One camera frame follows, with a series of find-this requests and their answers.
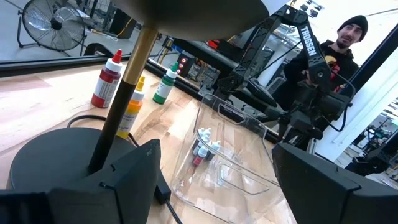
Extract green food coloring bottle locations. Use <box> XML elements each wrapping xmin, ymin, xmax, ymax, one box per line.
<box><xmin>152</xmin><ymin>62</ymin><xmax>180</xmax><ymax>105</ymax></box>

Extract black floor fan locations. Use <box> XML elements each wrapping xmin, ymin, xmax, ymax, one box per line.
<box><xmin>17</xmin><ymin>0</ymin><xmax>88</xmax><ymax>57</ymax></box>

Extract yellow floor cable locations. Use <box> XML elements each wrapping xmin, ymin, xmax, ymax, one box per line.
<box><xmin>160</xmin><ymin>37</ymin><xmax>172</xmax><ymax>63</ymax></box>

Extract small red food coloring bottle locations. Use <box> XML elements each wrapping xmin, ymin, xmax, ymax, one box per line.
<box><xmin>192</xmin><ymin>146</ymin><xmax>210</xmax><ymax>167</ymax></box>

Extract clear plastic bin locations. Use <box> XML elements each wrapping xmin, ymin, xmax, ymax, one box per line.
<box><xmin>170</xmin><ymin>93</ymin><xmax>293</xmax><ymax>224</ymax></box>

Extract person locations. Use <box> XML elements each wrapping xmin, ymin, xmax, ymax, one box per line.
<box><xmin>273</xmin><ymin>14</ymin><xmax>371</xmax><ymax>111</ymax></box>

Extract dark side desk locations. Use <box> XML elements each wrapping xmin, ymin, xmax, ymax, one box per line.
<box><xmin>172</xmin><ymin>36</ymin><xmax>249</xmax><ymax>82</ymax></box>

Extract yellow food coloring bottle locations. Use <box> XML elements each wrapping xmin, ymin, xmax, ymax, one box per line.
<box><xmin>116</xmin><ymin>75</ymin><xmax>146</xmax><ymax>139</ymax></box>

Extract black frame clamp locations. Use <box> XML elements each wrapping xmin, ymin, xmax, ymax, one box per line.
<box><xmin>83</xmin><ymin>42</ymin><xmax>115</xmax><ymax>59</ymax></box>

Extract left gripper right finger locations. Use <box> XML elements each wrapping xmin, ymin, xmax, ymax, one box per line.
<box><xmin>272</xmin><ymin>142</ymin><xmax>398</xmax><ymax>224</ymax></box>

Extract black lamp power cable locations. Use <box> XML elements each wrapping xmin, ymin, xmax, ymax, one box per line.
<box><xmin>67</xmin><ymin>114</ymin><xmax>184</xmax><ymax>224</ymax></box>

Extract black background equipment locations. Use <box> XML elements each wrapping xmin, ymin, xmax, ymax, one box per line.
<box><xmin>345</xmin><ymin>124</ymin><xmax>398</xmax><ymax>180</ymax></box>

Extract white globe table lamp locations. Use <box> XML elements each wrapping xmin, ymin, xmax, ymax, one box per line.
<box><xmin>9</xmin><ymin>0</ymin><xmax>296</xmax><ymax>200</ymax></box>

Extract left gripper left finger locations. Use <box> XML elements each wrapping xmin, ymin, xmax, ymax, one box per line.
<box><xmin>0</xmin><ymin>139</ymin><xmax>162</xmax><ymax>224</ymax></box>

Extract black power box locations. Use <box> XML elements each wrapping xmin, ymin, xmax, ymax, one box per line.
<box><xmin>176</xmin><ymin>52</ymin><xmax>196</xmax><ymax>78</ymax></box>

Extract black equipment case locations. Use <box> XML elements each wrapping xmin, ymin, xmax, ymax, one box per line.
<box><xmin>108</xmin><ymin>7</ymin><xmax>141</xmax><ymax>40</ymax></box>

